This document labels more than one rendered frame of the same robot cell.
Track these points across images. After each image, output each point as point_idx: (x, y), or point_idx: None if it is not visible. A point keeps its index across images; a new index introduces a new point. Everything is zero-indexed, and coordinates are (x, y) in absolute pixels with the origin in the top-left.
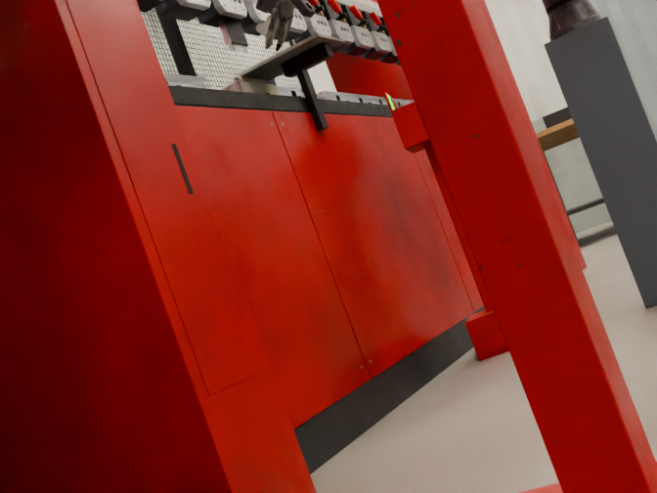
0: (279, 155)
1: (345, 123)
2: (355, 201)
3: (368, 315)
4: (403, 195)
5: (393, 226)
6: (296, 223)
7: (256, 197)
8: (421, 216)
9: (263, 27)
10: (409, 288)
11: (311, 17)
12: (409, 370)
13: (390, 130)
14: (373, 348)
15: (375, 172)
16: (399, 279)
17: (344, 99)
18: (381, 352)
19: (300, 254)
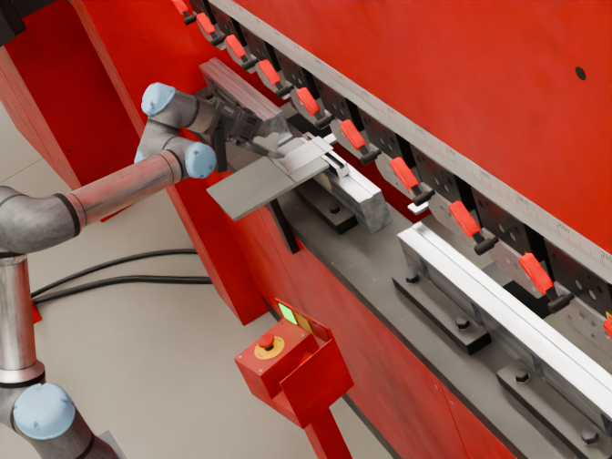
0: (259, 219)
1: (328, 276)
2: (333, 321)
3: None
4: (411, 404)
5: (384, 390)
6: (275, 262)
7: (246, 220)
8: (442, 452)
9: (259, 130)
10: (394, 428)
11: (224, 171)
12: (380, 435)
13: (407, 359)
14: None
15: (367, 343)
16: (382, 409)
17: (436, 275)
18: (348, 391)
19: (279, 276)
